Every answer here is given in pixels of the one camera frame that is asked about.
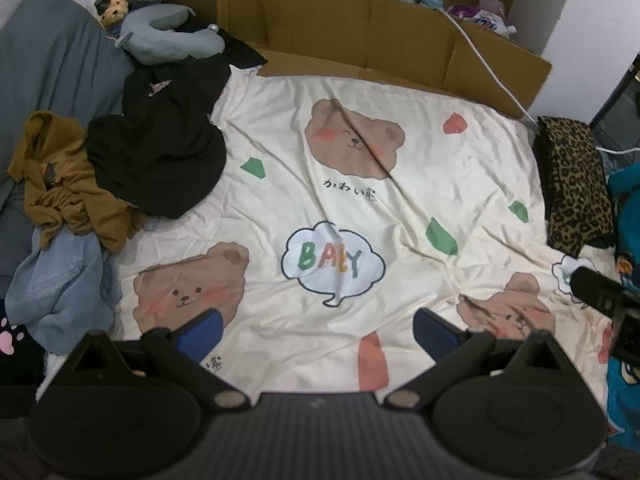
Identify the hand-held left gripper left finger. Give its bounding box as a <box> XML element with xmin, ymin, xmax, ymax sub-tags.
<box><xmin>65</xmin><ymin>307</ymin><xmax>253</xmax><ymax>413</ymax></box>

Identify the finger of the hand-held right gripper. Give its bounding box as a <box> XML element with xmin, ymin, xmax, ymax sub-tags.
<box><xmin>570</xmin><ymin>267</ymin><xmax>640</xmax><ymax>318</ymax></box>

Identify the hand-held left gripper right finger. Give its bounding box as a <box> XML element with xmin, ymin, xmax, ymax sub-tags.
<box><xmin>382</xmin><ymin>308</ymin><xmax>571</xmax><ymax>411</ymax></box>

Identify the black jacket with patterned lining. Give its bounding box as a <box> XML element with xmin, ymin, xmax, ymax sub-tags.
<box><xmin>86</xmin><ymin>57</ymin><xmax>233</xmax><ymax>220</ymax></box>

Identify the teal printed cloth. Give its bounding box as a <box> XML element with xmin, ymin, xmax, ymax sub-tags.
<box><xmin>602</xmin><ymin>162</ymin><xmax>640</xmax><ymax>453</ymax></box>

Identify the leopard print cloth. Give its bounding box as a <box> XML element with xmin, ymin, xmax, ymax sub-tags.
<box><xmin>532</xmin><ymin>116</ymin><xmax>616</xmax><ymax>256</ymax></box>

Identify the light blue denim garment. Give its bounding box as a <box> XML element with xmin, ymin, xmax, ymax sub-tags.
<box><xmin>5</xmin><ymin>225</ymin><xmax>123</xmax><ymax>356</ymax></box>

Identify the black paw print cloth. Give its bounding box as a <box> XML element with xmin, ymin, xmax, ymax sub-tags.
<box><xmin>0</xmin><ymin>315</ymin><xmax>46</xmax><ymax>396</ymax></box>

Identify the cream bear printed blanket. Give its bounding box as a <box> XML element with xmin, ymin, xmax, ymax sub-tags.
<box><xmin>112</xmin><ymin>62</ymin><xmax>621</xmax><ymax>396</ymax></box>

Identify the brown garment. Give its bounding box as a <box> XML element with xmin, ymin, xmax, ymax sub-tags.
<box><xmin>7</xmin><ymin>110</ymin><xmax>151</xmax><ymax>256</ymax></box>

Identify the purple white packet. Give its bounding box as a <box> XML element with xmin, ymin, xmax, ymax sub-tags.
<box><xmin>447</xmin><ymin>0</ymin><xmax>518</xmax><ymax>36</ymax></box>

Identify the grey neck pillow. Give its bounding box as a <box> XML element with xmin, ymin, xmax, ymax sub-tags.
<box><xmin>115</xmin><ymin>2</ymin><xmax>226</xmax><ymax>66</ymax></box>

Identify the brown cardboard sheet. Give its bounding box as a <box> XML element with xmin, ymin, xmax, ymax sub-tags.
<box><xmin>170</xmin><ymin>0</ymin><xmax>553</xmax><ymax>121</ymax></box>

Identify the spotted plush toy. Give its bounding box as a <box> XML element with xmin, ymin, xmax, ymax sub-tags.
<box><xmin>95</xmin><ymin>0</ymin><xmax>132</xmax><ymax>28</ymax></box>

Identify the white cable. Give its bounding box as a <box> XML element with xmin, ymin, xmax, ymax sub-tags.
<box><xmin>432</xmin><ymin>7</ymin><xmax>640</xmax><ymax>156</ymax></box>

